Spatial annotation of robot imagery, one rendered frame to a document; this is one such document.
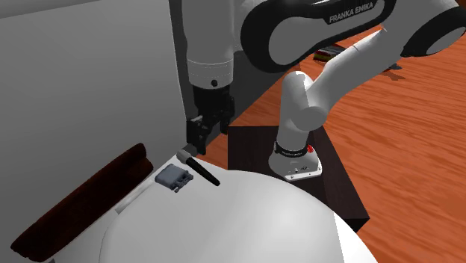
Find red yellow dark flat stack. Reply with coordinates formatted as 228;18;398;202
313;43;347;64

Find black pen with grey cap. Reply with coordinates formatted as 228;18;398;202
175;149;222;188

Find white toilet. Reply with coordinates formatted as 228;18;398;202
46;154;380;263

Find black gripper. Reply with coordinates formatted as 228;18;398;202
185;84;236;156

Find small grey clip device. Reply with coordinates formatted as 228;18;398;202
154;163;195;194

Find dark robot stand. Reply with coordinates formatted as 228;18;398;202
227;125;370;234

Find dark brown rounded slab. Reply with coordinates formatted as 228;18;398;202
10;142;155;263

